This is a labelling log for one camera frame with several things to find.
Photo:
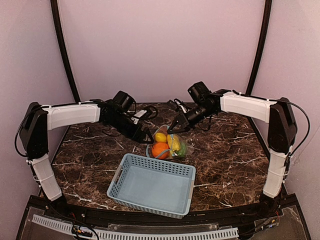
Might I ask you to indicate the green toy bitter gourd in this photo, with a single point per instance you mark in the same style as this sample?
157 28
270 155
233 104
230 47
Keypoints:
182 152

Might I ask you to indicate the black table front rail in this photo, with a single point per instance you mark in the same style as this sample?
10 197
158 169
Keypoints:
235 216

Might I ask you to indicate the orange toy fruit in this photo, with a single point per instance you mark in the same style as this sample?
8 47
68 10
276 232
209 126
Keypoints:
160 150

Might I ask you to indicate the black frame post right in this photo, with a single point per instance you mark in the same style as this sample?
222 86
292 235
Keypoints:
260 46

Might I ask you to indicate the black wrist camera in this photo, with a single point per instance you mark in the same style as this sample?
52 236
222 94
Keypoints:
199 92
123 100

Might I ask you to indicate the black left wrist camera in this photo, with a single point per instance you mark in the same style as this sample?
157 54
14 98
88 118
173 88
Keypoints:
123 100

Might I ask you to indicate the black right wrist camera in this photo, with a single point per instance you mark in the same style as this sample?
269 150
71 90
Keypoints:
199 92

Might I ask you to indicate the yellow toy mango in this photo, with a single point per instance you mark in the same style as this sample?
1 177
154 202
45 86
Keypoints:
160 137

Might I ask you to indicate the light blue perforated plastic basket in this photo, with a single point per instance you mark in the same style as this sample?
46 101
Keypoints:
152 185

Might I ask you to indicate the black frame post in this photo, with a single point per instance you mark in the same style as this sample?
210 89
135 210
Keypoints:
260 46
63 50

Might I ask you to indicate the clear zip bag blue zipper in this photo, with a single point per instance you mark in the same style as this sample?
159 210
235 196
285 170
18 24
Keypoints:
173 155

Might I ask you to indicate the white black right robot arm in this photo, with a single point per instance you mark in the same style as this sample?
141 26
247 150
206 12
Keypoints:
277 113

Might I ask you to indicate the black frame post left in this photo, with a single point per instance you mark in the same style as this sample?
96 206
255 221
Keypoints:
63 50

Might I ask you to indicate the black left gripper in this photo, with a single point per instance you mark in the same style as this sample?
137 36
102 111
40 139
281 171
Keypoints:
137 130

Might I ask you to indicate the white slotted cable duct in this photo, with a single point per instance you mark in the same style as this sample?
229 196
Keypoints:
131 232

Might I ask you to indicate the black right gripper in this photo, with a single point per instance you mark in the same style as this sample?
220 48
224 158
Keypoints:
183 120

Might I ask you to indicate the yellow wrinkled toy fruit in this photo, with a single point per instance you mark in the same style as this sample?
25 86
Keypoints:
173 142

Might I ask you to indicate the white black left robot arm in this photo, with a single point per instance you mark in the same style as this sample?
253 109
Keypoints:
40 119

